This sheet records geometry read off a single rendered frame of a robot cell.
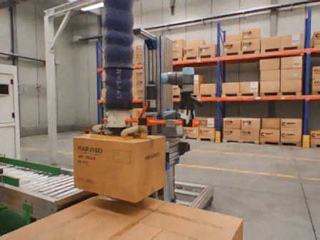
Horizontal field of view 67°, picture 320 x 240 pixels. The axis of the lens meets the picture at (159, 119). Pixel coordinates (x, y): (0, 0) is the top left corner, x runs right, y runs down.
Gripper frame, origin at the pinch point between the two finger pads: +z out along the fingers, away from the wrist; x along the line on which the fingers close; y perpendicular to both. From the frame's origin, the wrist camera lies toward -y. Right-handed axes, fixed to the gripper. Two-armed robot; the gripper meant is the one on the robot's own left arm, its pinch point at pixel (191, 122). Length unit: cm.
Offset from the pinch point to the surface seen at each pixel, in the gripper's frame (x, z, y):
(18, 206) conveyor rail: 33, 76, 148
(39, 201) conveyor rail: 33, 66, 116
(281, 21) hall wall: -856, -306, 20
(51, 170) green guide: -23, 63, 181
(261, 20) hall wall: -850, -319, 87
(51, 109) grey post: -164, 0, 375
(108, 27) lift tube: 10, -68, 61
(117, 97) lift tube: 9, -17, 54
